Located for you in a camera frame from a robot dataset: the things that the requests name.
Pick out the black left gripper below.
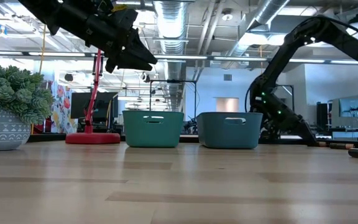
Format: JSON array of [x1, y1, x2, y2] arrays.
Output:
[[84, 6, 158, 74]]

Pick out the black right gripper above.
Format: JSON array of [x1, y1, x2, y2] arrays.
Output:
[[275, 107, 319, 147]]

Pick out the ceiling light strip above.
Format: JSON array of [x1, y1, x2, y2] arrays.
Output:
[[213, 57, 269, 62], [28, 52, 86, 57], [153, 55, 209, 60]]

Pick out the black computer monitor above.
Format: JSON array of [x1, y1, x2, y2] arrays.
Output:
[[70, 91, 119, 124]]

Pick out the green plastic bin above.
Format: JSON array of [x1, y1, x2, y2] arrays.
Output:
[[122, 110, 185, 148]]

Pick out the blue plastic bin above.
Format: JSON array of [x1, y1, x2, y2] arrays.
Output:
[[196, 111, 264, 150]]

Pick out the floral poster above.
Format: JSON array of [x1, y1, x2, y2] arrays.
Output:
[[50, 80, 80, 134]]

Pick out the red desk lamp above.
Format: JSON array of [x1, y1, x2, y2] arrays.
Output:
[[65, 48, 121, 145]]

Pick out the potted artificial succulent plant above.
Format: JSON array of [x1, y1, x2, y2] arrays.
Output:
[[0, 57, 55, 152]]

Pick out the silver ventilation duct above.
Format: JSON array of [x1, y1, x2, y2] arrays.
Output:
[[152, 0, 190, 111], [228, 0, 291, 57]]

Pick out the black aluminium table frame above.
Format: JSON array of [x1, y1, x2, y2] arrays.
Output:
[[26, 133, 358, 149]]

